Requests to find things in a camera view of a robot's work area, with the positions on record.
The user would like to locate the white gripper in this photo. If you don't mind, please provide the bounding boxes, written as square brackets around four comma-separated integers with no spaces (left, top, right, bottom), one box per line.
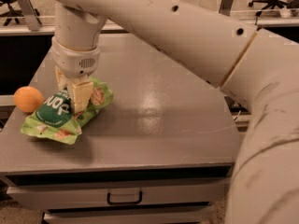
[51,37,100,114]

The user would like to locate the green rice chip bag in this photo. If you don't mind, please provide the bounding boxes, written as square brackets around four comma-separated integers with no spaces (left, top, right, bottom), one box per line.
[21,77,114,145]

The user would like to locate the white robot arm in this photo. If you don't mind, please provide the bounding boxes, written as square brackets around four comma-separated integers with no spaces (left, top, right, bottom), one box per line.
[56,0,299,224]

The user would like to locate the orange fruit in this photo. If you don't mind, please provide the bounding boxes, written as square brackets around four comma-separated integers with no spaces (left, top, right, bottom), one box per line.
[13,86,44,113]

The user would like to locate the black office chair left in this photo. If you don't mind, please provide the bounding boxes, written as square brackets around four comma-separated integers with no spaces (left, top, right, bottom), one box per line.
[0,0,39,26]

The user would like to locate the grey lower drawer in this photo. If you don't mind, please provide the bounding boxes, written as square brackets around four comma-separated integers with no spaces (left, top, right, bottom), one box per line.
[44,206,213,224]

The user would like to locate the left metal railing post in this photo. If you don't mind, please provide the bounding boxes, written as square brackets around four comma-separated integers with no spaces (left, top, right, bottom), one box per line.
[17,0,41,32]

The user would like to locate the grey upper drawer with handle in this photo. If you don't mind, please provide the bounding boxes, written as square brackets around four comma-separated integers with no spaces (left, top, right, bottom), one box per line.
[7,178,230,210]

